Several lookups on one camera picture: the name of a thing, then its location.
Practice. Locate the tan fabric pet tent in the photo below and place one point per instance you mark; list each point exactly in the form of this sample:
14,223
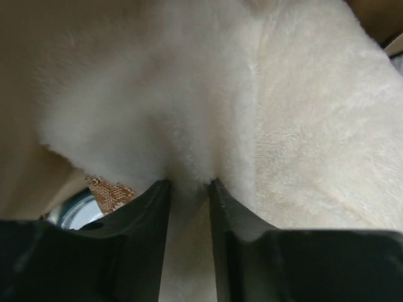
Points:
109,197

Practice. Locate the teal pet feeder stand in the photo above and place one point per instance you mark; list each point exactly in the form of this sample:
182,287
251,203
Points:
74,213

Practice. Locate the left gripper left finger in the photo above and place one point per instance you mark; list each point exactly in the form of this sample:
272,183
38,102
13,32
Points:
116,258

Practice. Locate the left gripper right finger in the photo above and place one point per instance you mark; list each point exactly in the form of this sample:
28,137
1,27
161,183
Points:
254,261

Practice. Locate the white fluffy cushion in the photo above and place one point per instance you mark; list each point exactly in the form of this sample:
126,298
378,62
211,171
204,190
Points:
289,103

